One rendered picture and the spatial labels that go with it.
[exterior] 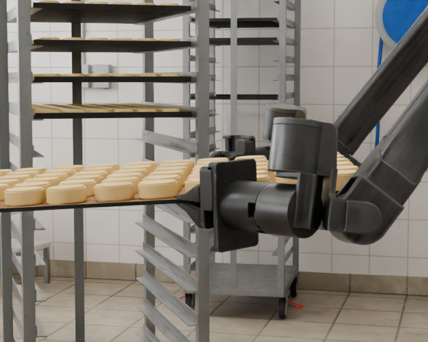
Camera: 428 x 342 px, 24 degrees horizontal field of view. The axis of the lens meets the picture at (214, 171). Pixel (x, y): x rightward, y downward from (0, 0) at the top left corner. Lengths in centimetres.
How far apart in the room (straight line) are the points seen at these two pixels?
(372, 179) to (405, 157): 4
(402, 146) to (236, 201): 19
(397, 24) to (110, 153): 173
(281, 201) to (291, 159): 4
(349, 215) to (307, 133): 10
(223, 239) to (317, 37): 420
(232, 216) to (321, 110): 419
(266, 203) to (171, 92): 441
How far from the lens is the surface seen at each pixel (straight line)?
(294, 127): 105
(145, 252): 316
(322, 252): 536
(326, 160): 106
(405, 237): 530
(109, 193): 121
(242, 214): 108
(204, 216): 112
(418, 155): 108
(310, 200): 105
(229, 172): 112
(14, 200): 124
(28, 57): 245
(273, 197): 105
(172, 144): 278
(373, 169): 106
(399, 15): 510
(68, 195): 122
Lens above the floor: 114
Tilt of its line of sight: 5 degrees down
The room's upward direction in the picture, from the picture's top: straight up
